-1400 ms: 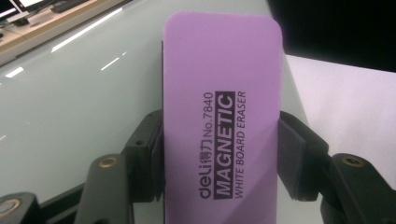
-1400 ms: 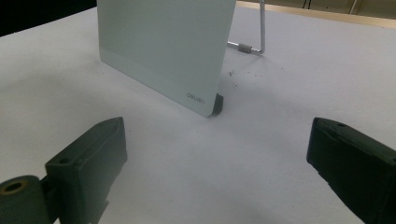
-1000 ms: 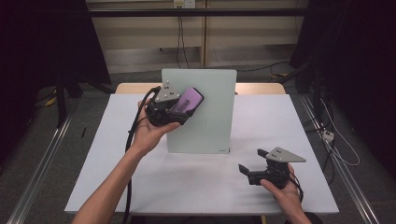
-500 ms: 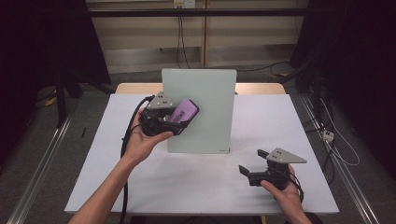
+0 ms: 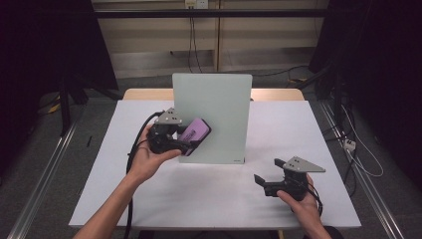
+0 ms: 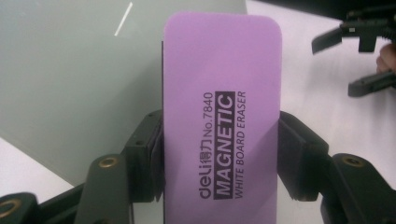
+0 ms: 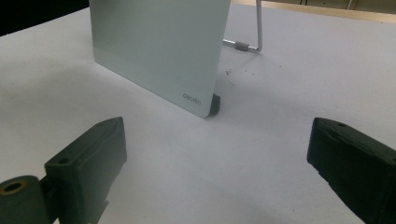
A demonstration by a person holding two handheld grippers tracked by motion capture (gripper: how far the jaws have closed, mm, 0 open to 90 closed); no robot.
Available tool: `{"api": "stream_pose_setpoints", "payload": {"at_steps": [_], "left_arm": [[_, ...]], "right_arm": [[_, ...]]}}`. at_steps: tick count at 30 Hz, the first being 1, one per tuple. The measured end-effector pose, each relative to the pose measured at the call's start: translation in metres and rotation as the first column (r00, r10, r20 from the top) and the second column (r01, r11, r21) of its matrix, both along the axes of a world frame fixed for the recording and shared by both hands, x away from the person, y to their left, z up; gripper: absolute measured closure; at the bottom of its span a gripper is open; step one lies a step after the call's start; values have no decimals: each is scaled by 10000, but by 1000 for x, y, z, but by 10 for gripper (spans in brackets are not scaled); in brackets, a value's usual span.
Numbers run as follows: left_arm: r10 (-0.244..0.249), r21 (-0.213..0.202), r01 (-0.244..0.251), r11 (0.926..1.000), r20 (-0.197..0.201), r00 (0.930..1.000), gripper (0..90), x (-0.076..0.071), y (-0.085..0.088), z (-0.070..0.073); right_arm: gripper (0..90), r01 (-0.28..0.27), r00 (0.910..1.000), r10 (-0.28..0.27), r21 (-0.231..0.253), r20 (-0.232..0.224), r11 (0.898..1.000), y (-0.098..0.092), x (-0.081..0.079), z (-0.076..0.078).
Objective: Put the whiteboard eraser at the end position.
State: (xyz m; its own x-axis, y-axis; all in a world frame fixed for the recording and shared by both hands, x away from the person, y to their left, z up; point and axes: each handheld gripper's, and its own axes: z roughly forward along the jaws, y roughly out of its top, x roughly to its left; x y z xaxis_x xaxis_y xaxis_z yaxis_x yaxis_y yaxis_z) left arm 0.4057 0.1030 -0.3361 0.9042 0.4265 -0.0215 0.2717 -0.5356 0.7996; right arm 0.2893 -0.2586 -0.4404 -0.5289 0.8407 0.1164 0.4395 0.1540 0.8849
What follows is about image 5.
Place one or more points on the purple whiteboard eraser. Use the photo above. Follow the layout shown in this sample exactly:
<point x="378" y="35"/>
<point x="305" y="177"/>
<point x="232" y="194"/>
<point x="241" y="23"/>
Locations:
<point x="195" y="131"/>

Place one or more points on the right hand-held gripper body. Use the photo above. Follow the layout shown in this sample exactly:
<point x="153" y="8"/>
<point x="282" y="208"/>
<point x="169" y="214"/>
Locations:
<point x="293" y="187"/>

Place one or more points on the white whiteboard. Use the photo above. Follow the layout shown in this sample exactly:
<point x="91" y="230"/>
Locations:
<point x="225" y="109"/>

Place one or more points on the person's left hand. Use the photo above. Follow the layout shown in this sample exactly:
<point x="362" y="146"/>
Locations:
<point x="146" y="162"/>

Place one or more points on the black metal stand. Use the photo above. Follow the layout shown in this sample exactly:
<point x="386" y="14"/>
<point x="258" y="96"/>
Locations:
<point x="339" y="96"/>
<point x="64" y="106"/>

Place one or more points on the white wall socket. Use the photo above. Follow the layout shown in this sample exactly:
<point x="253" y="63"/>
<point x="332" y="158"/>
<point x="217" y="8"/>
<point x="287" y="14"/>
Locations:
<point x="196" y="3"/>

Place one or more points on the white power plug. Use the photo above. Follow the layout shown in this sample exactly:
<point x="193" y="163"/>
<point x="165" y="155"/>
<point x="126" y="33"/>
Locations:
<point x="349" y="144"/>

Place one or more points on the black horizontal bar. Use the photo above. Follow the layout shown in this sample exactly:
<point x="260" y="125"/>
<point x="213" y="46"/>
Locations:
<point x="149" y="13"/>

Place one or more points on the black curtain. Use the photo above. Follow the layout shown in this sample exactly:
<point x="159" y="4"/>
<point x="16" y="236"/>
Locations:
<point x="49" y="43"/>
<point x="381" y="49"/>

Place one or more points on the wooden table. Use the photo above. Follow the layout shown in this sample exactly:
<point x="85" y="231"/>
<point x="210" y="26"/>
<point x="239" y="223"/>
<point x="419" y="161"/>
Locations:
<point x="146" y="94"/>

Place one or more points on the person's right hand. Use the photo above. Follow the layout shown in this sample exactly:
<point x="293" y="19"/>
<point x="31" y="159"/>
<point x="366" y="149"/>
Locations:
<point x="307" y="210"/>

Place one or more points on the aluminium floor rail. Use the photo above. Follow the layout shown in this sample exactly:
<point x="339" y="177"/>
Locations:
<point x="46" y="176"/>
<point x="368" y="186"/>

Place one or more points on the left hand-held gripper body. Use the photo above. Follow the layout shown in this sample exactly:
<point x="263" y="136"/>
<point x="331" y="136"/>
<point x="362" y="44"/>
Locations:
<point x="162" y="139"/>

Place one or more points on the white table mat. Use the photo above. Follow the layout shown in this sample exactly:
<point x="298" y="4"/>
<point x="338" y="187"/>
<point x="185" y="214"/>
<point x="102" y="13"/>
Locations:
<point x="212" y="192"/>

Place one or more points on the small black stick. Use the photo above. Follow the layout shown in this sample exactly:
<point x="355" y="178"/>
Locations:
<point x="89" y="141"/>

